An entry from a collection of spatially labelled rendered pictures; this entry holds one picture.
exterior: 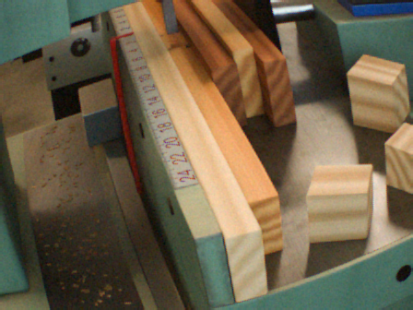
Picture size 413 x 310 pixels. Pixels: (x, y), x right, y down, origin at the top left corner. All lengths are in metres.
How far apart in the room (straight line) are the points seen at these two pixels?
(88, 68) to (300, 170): 0.77
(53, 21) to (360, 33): 0.26
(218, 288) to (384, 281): 0.12
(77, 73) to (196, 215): 0.89
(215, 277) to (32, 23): 0.26
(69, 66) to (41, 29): 0.71
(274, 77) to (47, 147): 0.35
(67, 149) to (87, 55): 0.44
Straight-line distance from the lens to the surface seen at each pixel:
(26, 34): 0.67
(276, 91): 0.69
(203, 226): 0.50
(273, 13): 0.73
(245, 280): 0.52
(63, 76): 1.39
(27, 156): 0.96
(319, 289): 0.54
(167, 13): 0.75
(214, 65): 0.68
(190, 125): 0.61
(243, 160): 0.58
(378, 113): 0.67
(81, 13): 0.71
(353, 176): 0.56
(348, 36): 0.73
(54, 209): 0.85
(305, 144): 0.67
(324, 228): 0.56
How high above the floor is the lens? 1.23
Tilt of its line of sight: 29 degrees down
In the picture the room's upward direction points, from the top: 10 degrees counter-clockwise
